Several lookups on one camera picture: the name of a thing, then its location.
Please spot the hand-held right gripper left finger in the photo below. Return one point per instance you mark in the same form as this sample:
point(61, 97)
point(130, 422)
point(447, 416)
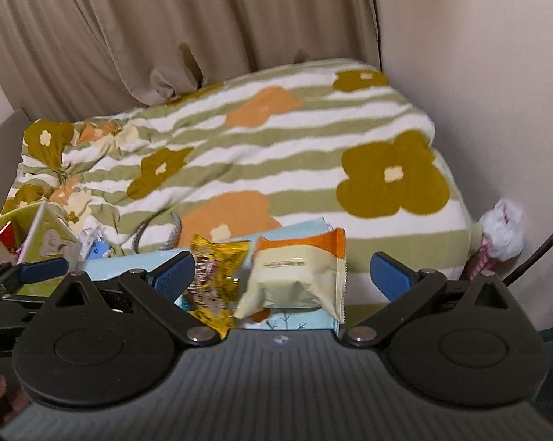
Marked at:
point(175, 275)

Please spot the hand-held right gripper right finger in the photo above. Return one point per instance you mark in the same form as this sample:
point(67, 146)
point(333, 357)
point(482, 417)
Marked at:
point(389, 275)

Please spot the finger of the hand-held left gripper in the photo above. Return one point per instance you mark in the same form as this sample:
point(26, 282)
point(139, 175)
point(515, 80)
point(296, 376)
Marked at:
point(44, 268)

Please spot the yellow candy packet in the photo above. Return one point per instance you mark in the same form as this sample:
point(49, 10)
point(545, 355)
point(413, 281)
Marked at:
point(216, 275)

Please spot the cream orange snack packet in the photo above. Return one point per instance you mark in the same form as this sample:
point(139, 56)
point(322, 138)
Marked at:
point(290, 280)

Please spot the light blue daisy box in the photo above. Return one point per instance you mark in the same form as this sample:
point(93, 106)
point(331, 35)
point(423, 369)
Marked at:
point(294, 229)

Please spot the red snack bag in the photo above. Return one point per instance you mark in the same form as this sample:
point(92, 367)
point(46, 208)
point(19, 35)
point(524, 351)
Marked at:
point(7, 239)

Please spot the small blue white packet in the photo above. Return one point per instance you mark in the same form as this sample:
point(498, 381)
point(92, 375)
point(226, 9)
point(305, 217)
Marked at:
point(95, 248)

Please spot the crumpled white plastic bag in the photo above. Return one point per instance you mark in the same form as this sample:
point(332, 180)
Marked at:
point(503, 229)

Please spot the striped floral blanket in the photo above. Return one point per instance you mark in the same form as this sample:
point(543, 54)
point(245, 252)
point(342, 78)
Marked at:
point(281, 156)

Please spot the beige curtain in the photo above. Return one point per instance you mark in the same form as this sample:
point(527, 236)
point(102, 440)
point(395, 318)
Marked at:
point(120, 23)

